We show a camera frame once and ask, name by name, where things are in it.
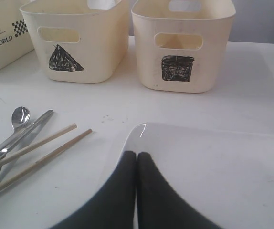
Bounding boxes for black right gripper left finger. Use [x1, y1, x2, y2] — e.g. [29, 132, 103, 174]
[52, 151, 137, 229]

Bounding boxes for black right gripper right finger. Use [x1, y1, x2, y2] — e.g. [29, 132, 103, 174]
[136, 152, 220, 229]

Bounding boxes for steel table knife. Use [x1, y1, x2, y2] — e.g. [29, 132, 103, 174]
[0, 109, 53, 161]

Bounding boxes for white square plate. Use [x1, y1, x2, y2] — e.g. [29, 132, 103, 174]
[50, 122, 274, 229]

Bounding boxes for wooden chopstick right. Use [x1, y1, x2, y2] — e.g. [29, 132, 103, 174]
[0, 129, 92, 192]

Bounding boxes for steel spoon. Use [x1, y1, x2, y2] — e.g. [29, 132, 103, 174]
[0, 106, 31, 151]

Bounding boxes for cream bin with square mark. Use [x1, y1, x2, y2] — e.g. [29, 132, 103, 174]
[131, 0, 236, 93]

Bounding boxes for cream bin with triangle mark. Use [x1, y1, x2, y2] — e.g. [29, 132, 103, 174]
[20, 0, 130, 83]

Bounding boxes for cream bin with circle mark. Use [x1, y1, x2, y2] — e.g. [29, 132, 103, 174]
[0, 0, 34, 69]

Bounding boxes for white backdrop curtain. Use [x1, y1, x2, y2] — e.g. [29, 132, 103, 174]
[229, 0, 274, 43]

